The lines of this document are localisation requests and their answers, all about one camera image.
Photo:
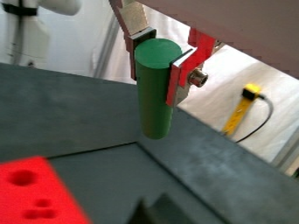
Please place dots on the yellow sensor with bracket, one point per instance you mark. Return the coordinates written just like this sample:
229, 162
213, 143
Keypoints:
249, 93

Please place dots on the black regrasp holder fixture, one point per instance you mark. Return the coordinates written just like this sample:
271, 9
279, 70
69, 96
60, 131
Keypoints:
174, 210

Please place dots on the red foam shape board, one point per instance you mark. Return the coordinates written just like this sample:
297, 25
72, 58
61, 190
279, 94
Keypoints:
33, 196

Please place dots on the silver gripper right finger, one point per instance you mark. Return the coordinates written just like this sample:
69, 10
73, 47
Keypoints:
185, 68

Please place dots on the green cylinder peg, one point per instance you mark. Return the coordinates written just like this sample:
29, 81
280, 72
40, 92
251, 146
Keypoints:
153, 56

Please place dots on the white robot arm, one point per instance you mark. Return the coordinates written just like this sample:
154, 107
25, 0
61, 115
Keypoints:
28, 39

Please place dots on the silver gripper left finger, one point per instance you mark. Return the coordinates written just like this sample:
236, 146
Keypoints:
132, 20

